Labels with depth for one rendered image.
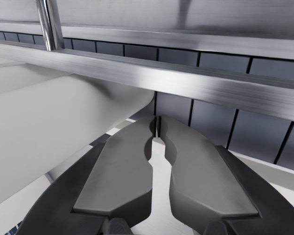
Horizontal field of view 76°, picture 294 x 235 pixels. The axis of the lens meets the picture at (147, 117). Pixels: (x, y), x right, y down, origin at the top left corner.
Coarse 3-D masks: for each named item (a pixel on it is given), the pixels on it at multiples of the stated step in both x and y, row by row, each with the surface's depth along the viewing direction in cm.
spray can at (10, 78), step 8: (24, 64) 16; (32, 64) 16; (0, 72) 14; (8, 72) 14; (16, 72) 14; (24, 72) 15; (32, 72) 15; (40, 72) 16; (48, 72) 16; (56, 72) 16; (64, 72) 17; (0, 80) 13; (8, 80) 14; (16, 80) 14; (24, 80) 14; (32, 80) 15; (40, 80) 15; (0, 88) 13; (8, 88) 13; (16, 88) 14
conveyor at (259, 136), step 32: (0, 32) 29; (192, 64) 16; (224, 64) 15; (256, 64) 14; (288, 64) 13; (160, 96) 19; (192, 128) 18; (224, 128) 17; (256, 128) 15; (288, 128) 15; (288, 160) 15
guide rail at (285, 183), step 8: (112, 128) 19; (120, 128) 19; (152, 144) 17; (160, 144) 17; (160, 152) 17; (248, 160) 15; (256, 168) 14; (264, 168) 14; (272, 168) 14; (264, 176) 14; (272, 176) 14; (280, 176) 14; (288, 176) 14; (272, 184) 13; (280, 184) 13; (288, 184) 13; (280, 192) 13; (288, 192) 13; (288, 200) 13
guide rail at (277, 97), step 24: (0, 48) 15; (24, 48) 14; (72, 72) 12; (96, 72) 11; (120, 72) 10; (144, 72) 9; (168, 72) 8; (192, 72) 8; (216, 72) 8; (192, 96) 8; (216, 96) 8; (240, 96) 7; (264, 96) 7; (288, 96) 7
